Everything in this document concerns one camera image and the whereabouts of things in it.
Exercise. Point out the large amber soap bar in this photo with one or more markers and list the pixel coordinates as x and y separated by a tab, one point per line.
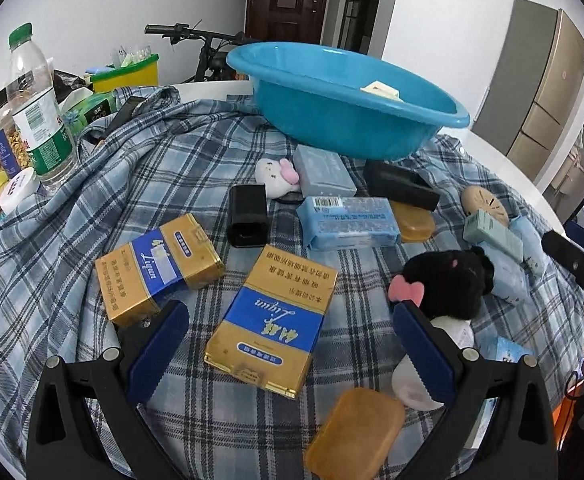
357	432

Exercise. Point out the grey and gold refrigerator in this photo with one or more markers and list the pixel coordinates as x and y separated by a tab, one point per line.
542	85

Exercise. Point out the light blue tissue packet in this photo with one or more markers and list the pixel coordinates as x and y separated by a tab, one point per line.
507	277
532	245

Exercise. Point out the clear plastic water bottle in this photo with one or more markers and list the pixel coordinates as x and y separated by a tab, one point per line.
41	120

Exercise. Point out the black open box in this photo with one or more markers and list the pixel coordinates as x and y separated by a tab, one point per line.
247	210

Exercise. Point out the blue soap packet with barcode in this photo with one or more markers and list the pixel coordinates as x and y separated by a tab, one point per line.
349	222

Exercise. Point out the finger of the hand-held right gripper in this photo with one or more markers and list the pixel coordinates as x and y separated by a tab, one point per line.
564	250

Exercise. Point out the blue plaid shirt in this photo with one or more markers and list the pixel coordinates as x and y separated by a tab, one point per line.
181	160

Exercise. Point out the small amber soap bar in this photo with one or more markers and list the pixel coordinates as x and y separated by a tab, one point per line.
414	225

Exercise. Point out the gold and blue cigarette box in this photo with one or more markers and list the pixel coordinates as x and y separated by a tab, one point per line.
272	320
156	265

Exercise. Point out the dark brown door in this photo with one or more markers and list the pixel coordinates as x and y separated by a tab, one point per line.
287	0

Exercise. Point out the beige round perforated case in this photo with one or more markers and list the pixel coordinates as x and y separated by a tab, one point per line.
482	200

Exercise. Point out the bunch of sachets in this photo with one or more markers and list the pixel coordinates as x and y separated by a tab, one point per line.
131	55

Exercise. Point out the black plastic bag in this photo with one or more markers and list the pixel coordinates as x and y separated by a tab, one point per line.
66	82

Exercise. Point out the white plush toy pink bow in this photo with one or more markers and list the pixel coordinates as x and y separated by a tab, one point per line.
274	177

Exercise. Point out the yellow bin with green rim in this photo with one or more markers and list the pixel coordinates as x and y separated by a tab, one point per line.
126	79

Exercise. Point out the light blue box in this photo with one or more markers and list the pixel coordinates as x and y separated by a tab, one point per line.
507	350

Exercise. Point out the black case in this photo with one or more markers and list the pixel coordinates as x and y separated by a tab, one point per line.
397	182

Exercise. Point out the black framed glass door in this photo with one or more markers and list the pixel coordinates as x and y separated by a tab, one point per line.
362	5

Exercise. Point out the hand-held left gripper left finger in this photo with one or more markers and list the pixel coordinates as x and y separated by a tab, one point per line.
154	350

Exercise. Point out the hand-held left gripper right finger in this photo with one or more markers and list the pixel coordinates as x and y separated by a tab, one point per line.
422	352

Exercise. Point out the white jar lid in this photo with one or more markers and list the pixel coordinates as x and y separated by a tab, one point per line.
19	187

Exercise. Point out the small teal box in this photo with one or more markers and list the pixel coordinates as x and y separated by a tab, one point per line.
492	237

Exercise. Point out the grey blue soap packet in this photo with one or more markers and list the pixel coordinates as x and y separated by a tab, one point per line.
324	170

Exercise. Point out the black plush toy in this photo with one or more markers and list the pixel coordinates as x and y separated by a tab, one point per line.
447	280

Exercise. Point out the blue plastic basin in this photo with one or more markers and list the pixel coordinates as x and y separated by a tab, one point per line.
342	110

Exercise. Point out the beige box with barcode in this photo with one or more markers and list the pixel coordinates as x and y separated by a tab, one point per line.
379	90

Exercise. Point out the black bicycle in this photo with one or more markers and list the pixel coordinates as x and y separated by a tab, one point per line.
206	55

